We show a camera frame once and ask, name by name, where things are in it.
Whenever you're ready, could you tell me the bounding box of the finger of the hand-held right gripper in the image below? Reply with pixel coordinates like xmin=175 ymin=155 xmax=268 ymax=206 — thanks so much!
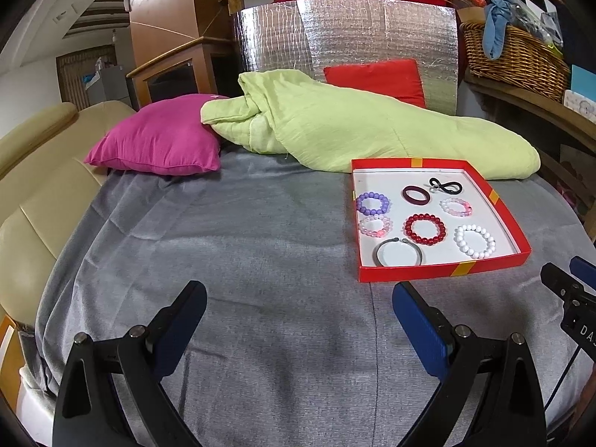
xmin=541 ymin=263 xmax=596 ymax=303
xmin=569 ymin=256 xmax=596 ymax=284

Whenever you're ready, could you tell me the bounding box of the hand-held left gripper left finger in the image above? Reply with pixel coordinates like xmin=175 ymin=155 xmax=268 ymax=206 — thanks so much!
xmin=52 ymin=280 xmax=208 ymax=447

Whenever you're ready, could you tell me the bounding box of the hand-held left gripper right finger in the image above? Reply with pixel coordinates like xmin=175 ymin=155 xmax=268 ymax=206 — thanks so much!
xmin=392 ymin=281 xmax=548 ymax=447

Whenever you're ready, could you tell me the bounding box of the white bead bracelet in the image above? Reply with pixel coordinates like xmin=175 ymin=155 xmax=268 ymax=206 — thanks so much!
xmin=454 ymin=224 xmax=497 ymax=260

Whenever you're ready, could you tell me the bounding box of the grey bangle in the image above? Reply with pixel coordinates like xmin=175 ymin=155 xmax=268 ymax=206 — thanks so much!
xmin=375 ymin=237 xmax=424 ymax=268

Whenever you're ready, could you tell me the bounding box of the red bead bracelet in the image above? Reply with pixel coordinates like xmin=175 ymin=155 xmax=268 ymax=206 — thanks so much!
xmin=403 ymin=213 xmax=447 ymax=246

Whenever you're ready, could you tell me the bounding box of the pink bead bracelet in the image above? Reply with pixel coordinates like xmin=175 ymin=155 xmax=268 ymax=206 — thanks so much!
xmin=439 ymin=197 xmax=475 ymax=217
xmin=358 ymin=213 xmax=393 ymax=240

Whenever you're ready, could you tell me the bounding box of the dark maroon ring bracelet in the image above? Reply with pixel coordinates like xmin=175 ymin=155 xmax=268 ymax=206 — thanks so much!
xmin=402 ymin=185 xmax=431 ymax=206

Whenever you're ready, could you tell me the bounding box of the purple bead bracelet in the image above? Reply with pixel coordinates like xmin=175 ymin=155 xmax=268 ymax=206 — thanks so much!
xmin=355 ymin=191 xmax=392 ymax=216

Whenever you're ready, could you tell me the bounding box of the black hair tie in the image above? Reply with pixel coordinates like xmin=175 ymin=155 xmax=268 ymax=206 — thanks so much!
xmin=428 ymin=177 xmax=463 ymax=195

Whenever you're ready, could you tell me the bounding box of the red cardboard box tray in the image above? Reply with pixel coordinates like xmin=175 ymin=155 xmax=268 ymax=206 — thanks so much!
xmin=350 ymin=157 xmax=532 ymax=284

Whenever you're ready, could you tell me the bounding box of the grey blanket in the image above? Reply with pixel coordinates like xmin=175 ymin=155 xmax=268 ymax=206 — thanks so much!
xmin=21 ymin=149 xmax=596 ymax=447

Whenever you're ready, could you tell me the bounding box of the beige leather sofa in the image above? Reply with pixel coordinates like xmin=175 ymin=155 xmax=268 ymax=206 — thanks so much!
xmin=0 ymin=100 xmax=140 ymax=331

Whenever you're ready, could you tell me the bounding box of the magenta pillow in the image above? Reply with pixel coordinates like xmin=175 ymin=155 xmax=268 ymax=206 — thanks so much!
xmin=84 ymin=93 xmax=231 ymax=177

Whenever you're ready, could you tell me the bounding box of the pale blue box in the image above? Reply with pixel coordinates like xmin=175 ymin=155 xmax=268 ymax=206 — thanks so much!
xmin=563 ymin=64 xmax=596 ymax=119

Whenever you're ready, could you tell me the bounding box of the dark wooden shelf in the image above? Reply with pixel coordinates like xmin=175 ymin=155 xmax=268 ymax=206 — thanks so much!
xmin=459 ymin=67 xmax=596 ymax=247

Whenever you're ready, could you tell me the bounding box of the wicker basket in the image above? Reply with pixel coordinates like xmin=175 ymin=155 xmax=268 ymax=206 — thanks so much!
xmin=459 ymin=21 xmax=573 ymax=103

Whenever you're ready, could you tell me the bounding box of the light green quilt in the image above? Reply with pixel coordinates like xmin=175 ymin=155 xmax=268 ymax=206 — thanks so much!
xmin=200 ymin=70 xmax=542 ymax=181

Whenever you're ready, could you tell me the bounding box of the grey appliance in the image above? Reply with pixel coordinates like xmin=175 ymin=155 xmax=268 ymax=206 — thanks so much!
xmin=84 ymin=56 xmax=132 ymax=109

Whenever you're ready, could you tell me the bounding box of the blue cloth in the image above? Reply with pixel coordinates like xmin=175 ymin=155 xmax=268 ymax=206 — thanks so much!
xmin=482 ymin=0 xmax=517 ymax=61

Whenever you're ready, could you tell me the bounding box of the red cushion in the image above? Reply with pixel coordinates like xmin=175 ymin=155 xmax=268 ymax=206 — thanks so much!
xmin=323 ymin=58 xmax=428 ymax=109

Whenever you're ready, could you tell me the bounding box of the clear plastic bag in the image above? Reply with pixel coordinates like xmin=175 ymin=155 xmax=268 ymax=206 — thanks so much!
xmin=475 ymin=0 xmax=565 ymax=57

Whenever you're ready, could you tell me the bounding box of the brown slatted door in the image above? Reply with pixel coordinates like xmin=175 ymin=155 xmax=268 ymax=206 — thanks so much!
xmin=56 ymin=44 xmax=117 ymax=105

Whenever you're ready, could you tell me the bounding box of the low wooden glass cabinet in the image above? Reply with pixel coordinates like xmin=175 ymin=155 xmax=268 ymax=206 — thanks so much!
xmin=126 ymin=36 xmax=238 ymax=110

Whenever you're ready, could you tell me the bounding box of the silver foil board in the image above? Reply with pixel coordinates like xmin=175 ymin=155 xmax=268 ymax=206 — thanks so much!
xmin=231 ymin=0 xmax=459 ymax=117

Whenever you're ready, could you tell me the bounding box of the tall wooden column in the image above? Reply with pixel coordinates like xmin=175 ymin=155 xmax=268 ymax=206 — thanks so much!
xmin=127 ymin=0 xmax=234 ymax=73

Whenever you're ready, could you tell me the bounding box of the black cable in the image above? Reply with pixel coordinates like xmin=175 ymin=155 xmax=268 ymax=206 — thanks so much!
xmin=544 ymin=347 xmax=580 ymax=413

